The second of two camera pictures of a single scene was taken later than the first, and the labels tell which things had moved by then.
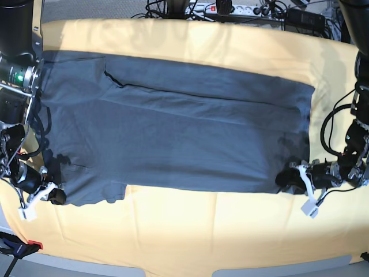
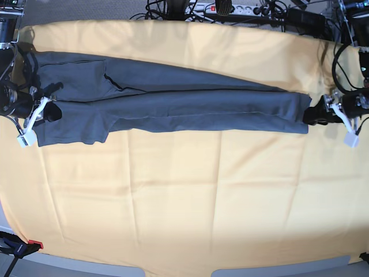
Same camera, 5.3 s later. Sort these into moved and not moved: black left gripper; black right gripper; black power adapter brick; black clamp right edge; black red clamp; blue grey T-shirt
Moved: black right gripper; black left gripper; blue grey T-shirt
Not moved: black power adapter brick; black clamp right edge; black red clamp
